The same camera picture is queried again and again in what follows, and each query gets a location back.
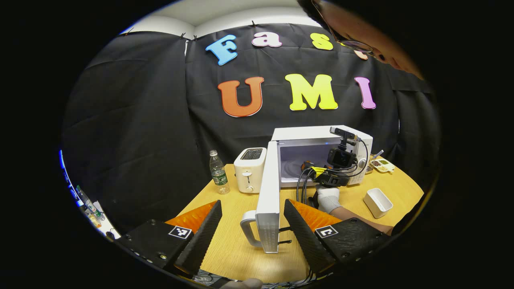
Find white rectangular tray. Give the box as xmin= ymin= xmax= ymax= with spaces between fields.
xmin=363 ymin=187 xmax=394 ymax=219

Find black backdrop cloth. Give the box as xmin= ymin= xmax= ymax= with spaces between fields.
xmin=60 ymin=22 xmax=442 ymax=233

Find eyeglasses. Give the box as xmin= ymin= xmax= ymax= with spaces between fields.
xmin=311 ymin=0 xmax=376 ymax=55

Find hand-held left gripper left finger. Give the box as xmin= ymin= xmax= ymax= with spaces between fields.
xmin=116 ymin=199 xmax=223 ymax=278

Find thin black cable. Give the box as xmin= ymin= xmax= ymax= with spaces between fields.
xmin=353 ymin=138 xmax=369 ymax=177

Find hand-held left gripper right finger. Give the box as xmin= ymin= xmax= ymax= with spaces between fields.
xmin=284 ymin=198 xmax=392 ymax=274

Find person's head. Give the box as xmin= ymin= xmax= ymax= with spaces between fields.
xmin=297 ymin=0 xmax=426 ymax=81

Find black cable bundle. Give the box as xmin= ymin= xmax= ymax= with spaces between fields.
xmin=296 ymin=167 xmax=322 ymax=206

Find compartment food tray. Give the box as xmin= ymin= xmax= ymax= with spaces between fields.
xmin=370 ymin=158 xmax=395 ymax=174

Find cluttered white side table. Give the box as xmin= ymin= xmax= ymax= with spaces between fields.
xmin=59 ymin=149 xmax=121 ymax=241

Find clear plastic water bottle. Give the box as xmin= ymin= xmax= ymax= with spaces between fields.
xmin=209 ymin=150 xmax=231 ymax=195

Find white microwave oven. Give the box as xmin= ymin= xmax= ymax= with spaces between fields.
xmin=240 ymin=125 xmax=374 ymax=254

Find white toaster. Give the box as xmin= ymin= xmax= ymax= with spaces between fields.
xmin=234 ymin=147 xmax=267 ymax=194

